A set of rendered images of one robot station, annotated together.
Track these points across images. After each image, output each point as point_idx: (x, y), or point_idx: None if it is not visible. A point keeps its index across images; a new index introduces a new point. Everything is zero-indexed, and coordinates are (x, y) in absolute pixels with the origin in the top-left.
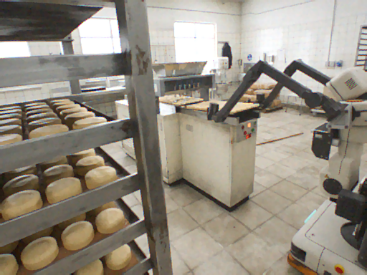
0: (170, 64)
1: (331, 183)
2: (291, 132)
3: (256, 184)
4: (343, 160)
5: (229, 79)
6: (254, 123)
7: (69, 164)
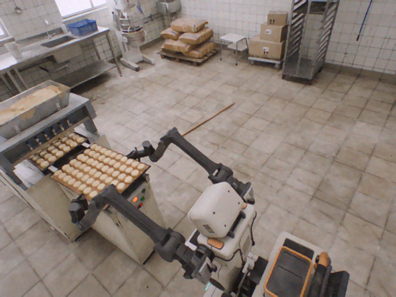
0: (3, 124)
1: (214, 282)
2: (221, 104)
3: (175, 209)
4: (220, 272)
5: (147, 12)
6: (142, 192)
7: None
